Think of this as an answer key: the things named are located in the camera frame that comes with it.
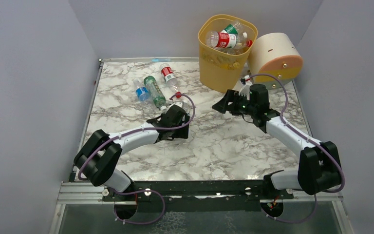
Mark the crushed clear water bottle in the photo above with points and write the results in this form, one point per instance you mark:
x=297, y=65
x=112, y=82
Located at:
x=182, y=104

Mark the green label tall bottle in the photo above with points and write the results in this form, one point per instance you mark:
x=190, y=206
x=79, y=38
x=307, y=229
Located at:
x=156, y=94

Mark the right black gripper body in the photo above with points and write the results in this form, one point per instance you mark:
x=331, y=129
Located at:
x=231, y=102

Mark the red label clear bottle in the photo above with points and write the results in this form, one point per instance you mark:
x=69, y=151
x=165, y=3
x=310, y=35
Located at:
x=170, y=79

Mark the blue label clear bottle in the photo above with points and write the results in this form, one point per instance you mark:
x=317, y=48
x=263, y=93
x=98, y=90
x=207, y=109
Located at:
x=141, y=91

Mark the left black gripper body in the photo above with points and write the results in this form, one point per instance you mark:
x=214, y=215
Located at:
x=162, y=119

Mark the green white label bottle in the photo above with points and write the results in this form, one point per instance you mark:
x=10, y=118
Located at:
x=235, y=27

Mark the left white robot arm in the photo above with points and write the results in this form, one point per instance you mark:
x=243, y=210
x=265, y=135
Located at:
x=99, y=156

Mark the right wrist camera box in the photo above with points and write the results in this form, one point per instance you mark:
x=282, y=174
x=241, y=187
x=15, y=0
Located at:
x=246, y=83

